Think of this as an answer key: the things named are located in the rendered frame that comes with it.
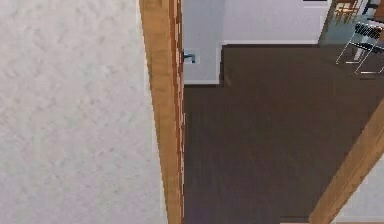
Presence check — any brown wooden room door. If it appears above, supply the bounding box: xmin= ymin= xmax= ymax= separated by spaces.
xmin=138 ymin=0 xmax=186 ymax=224

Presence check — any brown wooden chair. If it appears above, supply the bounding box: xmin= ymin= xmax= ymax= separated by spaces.
xmin=333 ymin=0 xmax=365 ymax=25

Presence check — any dark door handle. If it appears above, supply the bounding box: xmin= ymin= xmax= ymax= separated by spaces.
xmin=183 ymin=49 xmax=198 ymax=65

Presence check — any white metal frame chair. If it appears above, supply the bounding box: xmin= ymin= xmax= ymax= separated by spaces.
xmin=335 ymin=20 xmax=384 ymax=76

